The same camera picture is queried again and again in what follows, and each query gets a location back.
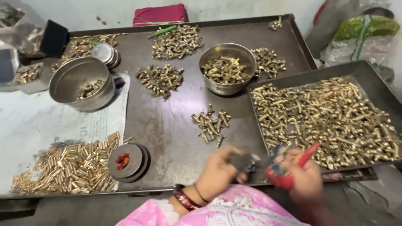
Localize person's right hand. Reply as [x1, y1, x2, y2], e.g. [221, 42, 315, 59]
[276, 148, 325, 206]

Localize person's left hand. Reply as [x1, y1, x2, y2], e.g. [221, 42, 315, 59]
[195, 145, 252, 202]

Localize small dark metal part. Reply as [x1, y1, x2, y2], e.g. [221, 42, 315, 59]
[231, 153, 261, 173]

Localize red-handled pliers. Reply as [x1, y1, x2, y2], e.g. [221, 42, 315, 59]
[263, 142, 321, 191]

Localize pink white garment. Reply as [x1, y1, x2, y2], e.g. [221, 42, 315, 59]
[116, 184, 311, 226]

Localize small pile of brass screws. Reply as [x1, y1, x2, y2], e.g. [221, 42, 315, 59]
[192, 104, 232, 148]

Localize heap of brass fittings in tray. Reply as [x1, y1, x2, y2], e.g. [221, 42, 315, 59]
[251, 77, 402, 170]

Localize dark red bangles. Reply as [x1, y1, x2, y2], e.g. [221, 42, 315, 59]
[174, 184, 208, 211]

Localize large dark metal tray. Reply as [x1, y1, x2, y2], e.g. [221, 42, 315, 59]
[0, 13, 318, 199]

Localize steel bowl with brass parts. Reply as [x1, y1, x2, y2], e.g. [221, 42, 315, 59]
[198, 43, 257, 96]

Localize brass parts pile beside bowl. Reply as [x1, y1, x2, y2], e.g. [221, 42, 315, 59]
[251, 47, 287, 79]

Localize stack of round dark discs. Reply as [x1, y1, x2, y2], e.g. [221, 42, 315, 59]
[108, 143, 151, 183]

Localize small dark metal tray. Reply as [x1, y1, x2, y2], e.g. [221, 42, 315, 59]
[247, 60, 402, 182]

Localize red chili pieces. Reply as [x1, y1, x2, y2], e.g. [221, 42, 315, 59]
[115, 153, 130, 171]

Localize dark brass parts pile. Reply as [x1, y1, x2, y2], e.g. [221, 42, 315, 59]
[136, 64, 184, 100]

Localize big brass parts pile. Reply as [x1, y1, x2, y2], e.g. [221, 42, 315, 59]
[151, 25, 205, 61]

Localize tiny brass parts cluster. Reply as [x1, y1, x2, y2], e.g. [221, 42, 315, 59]
[268, 15, 283, 31]

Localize green white plastic sack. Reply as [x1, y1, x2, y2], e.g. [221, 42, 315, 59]
[320, 14, 401, 67]

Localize pile of brass tubes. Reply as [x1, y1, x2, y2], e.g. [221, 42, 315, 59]
[11, 131, 133, 194]

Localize magenta folded cloth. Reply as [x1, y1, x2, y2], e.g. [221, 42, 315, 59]
[133, 3, 189, 27]

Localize stack of steel lids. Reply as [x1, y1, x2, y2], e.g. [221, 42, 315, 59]
[91, 43, 122, 70]

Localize large steel bowl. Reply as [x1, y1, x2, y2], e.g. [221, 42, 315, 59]
[49, 57, 116, 112]

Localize newspaper sheet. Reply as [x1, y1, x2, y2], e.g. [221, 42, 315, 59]
[0, 72, 130, 195]

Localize brass parts pile behind lids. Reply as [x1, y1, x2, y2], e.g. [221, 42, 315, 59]
[50, 33, 129, 73]

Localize black box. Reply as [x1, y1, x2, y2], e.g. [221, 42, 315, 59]
[40, 19, 70, 59]

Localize small box of brass parts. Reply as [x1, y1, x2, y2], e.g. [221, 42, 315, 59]
[13, 62, 52, 95]

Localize clear plastic bag of parts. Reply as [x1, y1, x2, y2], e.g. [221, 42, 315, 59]
[0, 0, 48, 58]

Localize green-handled tool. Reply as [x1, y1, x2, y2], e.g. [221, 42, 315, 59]
[148, 25, 178, 39]

